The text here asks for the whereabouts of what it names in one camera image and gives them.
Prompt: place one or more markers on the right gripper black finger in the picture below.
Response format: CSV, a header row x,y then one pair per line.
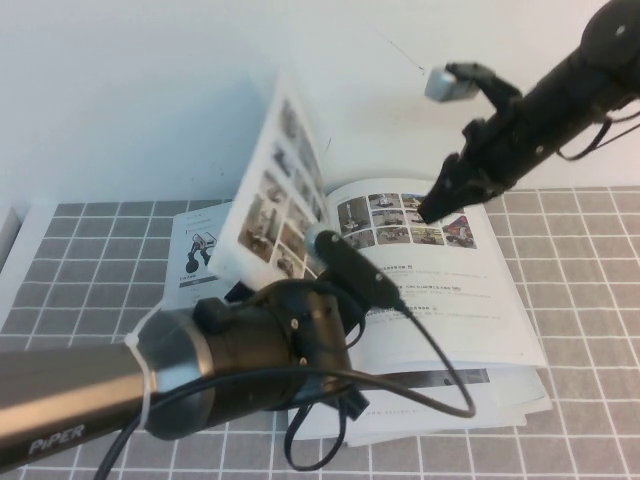
x,y
470,197
447,185

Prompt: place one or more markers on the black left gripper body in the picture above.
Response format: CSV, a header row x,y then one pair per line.
x,y
320,340

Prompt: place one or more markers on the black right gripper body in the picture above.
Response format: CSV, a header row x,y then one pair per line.
x,y
505,150

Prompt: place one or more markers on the white product catalogue book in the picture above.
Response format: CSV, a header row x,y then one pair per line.
x,y
450,300

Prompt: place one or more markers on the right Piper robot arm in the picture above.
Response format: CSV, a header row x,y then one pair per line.
x,y
590,75

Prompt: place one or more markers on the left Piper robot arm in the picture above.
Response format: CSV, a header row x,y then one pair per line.
x,y
75,385

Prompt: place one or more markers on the closed white brochure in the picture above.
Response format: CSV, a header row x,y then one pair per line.
x,y
430,428

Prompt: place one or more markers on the grey white checked tablecloth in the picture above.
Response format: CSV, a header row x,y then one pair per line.
x,y
590,300

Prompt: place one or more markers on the white zip tie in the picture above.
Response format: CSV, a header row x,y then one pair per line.
x,y
145,380

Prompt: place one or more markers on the white booklet stack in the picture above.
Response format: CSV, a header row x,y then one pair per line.
x,y
530,395

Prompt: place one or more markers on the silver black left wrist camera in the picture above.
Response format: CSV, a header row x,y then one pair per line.
x,y
350,265

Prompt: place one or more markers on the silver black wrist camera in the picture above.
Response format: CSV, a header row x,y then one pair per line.
x,y
445,85
350,265

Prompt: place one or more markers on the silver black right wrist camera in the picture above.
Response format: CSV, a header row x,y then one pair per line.
x,y
445,85

